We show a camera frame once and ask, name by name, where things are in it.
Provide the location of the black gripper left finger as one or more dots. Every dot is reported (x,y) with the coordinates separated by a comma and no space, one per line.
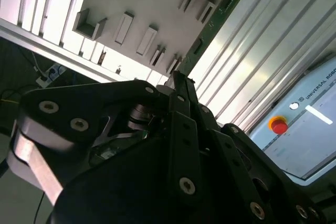
(78,103)

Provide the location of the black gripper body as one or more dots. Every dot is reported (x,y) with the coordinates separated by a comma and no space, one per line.
(118,195)

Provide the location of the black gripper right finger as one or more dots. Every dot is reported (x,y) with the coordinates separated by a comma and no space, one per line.
(236,161)

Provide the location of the green RAM stick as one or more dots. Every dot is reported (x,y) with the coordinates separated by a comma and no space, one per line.
(223,11)

